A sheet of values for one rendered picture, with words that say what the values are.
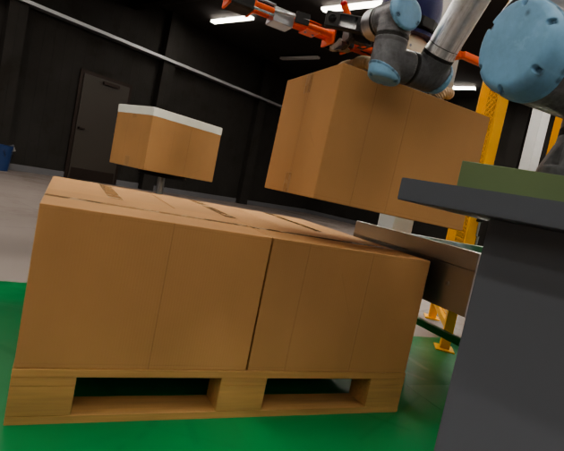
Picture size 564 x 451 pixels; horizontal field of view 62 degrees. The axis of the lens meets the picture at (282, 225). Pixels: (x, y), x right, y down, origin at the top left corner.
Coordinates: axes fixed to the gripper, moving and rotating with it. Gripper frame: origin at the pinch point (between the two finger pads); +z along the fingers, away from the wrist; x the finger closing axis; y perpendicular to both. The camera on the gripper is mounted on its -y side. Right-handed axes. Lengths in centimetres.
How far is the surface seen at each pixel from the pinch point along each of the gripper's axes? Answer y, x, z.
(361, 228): 48, -62, 29
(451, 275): 48, -69, -27
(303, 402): 8, -118, -17
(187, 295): -37, -85, -21
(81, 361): -61, -104, -21
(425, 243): 48, -61, -11
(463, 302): 48, -76, -34
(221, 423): -21, -120, -24
